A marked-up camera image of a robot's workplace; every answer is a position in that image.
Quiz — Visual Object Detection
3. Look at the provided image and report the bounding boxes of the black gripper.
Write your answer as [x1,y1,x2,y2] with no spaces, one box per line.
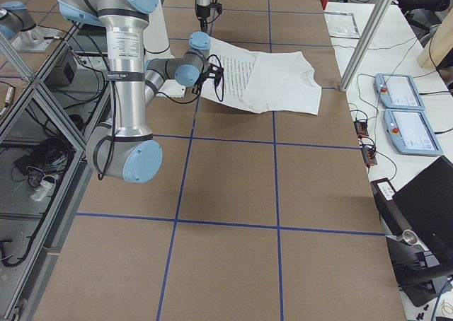
[192,63,224,94]
[196,5,210,31]

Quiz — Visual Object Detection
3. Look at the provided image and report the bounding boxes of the white long-sleeve printed shirt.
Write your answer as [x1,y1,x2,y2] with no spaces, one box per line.
[201,38,321,115]

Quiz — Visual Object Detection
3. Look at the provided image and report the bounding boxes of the clear plastic document sleeve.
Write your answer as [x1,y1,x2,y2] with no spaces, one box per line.
[324,11,360,39]

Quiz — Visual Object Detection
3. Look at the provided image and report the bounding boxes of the upper blue teach pendant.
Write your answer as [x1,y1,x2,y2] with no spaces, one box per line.
[374,73,425,111]

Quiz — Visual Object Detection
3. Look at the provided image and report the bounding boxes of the blue teach pendant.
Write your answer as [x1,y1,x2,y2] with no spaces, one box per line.
[374,73,425,111]
[383,109,443,156]

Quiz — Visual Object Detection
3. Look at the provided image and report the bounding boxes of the lower blue teach pendant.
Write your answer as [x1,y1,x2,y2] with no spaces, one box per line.
[383,109,443,156]

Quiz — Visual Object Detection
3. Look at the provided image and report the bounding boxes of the black laptop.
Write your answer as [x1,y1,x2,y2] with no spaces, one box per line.
[393,156,452,252]

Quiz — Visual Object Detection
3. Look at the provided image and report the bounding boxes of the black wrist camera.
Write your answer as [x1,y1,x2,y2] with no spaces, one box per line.
[210,1,223,15]

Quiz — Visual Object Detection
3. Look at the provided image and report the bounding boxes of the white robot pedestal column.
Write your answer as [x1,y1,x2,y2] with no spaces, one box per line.
[143,0,173,61]

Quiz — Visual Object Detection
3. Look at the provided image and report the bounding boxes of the aluminium frame post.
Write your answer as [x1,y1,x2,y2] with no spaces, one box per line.
[339,0,392,92]

